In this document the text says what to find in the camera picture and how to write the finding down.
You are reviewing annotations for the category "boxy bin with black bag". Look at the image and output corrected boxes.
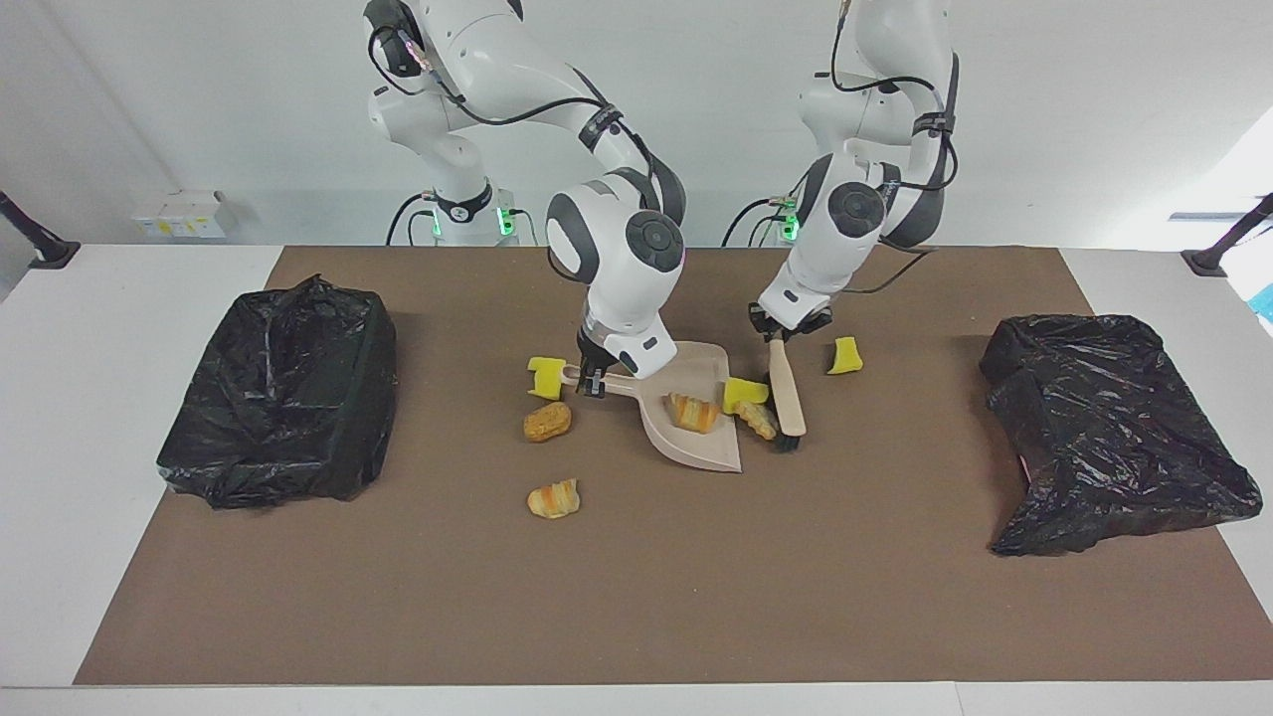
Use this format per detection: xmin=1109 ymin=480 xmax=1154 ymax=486
xmin=156 ymin=274 xmax=399 ymax=510

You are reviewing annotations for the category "orange striped bread piece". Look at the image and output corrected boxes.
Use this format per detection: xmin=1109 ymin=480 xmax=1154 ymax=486
xmin=664 ymin=392 xmax=723 ymax=436

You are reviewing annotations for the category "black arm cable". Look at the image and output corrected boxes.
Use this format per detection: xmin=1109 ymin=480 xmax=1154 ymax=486
xmin=830 ymin=0 xmax=961 ymax=296
xmin=368 ymin=25 xmax=687 ymax=225

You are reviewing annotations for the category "beige plastic dustpan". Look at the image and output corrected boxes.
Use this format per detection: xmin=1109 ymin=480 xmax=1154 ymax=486
xmin=560 ymin=341 xmax=744 ymax=474

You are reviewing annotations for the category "pale flaky pastry piece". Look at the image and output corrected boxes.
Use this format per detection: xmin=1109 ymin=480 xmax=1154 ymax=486
xmin=734 ymin=400 xmax=780 ymax=442

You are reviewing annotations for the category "beige brush with black bristles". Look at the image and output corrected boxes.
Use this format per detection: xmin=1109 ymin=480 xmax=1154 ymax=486
xmin=768 ymin=336 xmax=807 ymax=453

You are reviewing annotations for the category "large yellow sponge block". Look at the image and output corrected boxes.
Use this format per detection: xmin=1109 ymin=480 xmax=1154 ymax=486
xmin=722 ymin=377 xmax=772 ymax=416

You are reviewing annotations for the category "crumpled bin with black bag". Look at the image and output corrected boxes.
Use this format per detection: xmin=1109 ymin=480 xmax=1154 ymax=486
xmin=980 ymin=314 xmax=1264 ymax=558

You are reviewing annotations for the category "brown bread roll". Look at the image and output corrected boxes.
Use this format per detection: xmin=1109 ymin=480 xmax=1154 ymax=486
xmin=523 ymin=401 xmax=574 ymax=444

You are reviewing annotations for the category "notched yellow sponge piece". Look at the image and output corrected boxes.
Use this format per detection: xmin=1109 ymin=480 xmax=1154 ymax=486
xmin=526 ymin=356 xmax=568 ymax=402

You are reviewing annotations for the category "black right base cable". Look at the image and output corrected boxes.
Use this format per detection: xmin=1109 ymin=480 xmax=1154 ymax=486
xmin=386 ymin=192 xmax=439 ymax=247

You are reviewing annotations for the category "orange striped croissant piece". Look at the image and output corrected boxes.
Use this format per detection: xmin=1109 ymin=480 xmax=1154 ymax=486
xmin=527 ymin=478 xmax=581 ymax=520

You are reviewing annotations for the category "white wall socket box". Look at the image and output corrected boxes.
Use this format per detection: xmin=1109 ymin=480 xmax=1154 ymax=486
xmin=132 ymin=190 xmax=228 ymax=240

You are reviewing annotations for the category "black base cable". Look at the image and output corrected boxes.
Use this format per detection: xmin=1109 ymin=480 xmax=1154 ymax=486
xmin=386 ymin=192 xmax=439 ymax=247
xmin=721 ymin=174 xmax=805 ymax=248

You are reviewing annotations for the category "black camera stand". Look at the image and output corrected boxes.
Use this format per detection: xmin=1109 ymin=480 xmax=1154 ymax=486
xmin=0 ymin=191 xmax=81 ymax=270
xmin=1182 ymin=194 xmax=1273 ymax=278

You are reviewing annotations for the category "black left base cable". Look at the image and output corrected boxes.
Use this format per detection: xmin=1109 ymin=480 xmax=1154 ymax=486
xmin=721 ymin=174 xmax=805 ymax=248

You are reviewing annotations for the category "brown table mat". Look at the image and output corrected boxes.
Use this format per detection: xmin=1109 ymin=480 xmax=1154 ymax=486
xmin=73 ymin=246 xmax=1273 ymax=687

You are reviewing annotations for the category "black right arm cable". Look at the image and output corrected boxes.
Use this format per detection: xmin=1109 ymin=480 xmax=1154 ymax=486
xmin=368 ymin=25 xmax=687 ymax=225

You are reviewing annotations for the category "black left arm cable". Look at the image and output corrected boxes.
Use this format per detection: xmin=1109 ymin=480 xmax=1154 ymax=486
xmin=830 ymin=0 xmax=961 ymax=296

